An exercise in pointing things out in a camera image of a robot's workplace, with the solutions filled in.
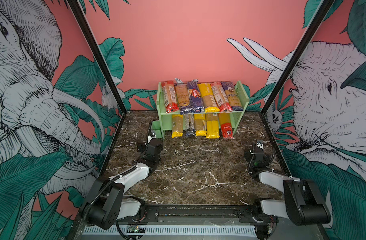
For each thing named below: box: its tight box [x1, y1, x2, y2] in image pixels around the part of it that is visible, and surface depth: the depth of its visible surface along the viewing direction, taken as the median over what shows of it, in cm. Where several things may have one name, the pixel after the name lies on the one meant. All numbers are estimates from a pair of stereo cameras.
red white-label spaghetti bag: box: [161, 80, 180, 114], surface depth 87 cm
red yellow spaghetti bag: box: [219, 113, 235, 140], surface depth 94 cm
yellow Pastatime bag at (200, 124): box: [194, 113, 207, 136], surface depth 94 cm
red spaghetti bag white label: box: [210, 82, 233, 113], surface depth 87 cm
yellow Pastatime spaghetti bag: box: [198, 83, 220, 113], surface depth 87 cm
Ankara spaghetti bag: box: [221, 81, 244, 112], surface depth 90 cm
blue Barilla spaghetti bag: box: [187, 79, 205, 113], surface depth 86 cm
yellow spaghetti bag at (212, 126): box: [205, 113, 220, 139], surface depth 94 cm
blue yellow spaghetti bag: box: [174, 78, 194, 115], surface depth 88 cm
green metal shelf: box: [157, 81, 250, 139], surface depth 90 cm
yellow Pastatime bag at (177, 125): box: [171, 114, 184, 139], surface depth 92 cm
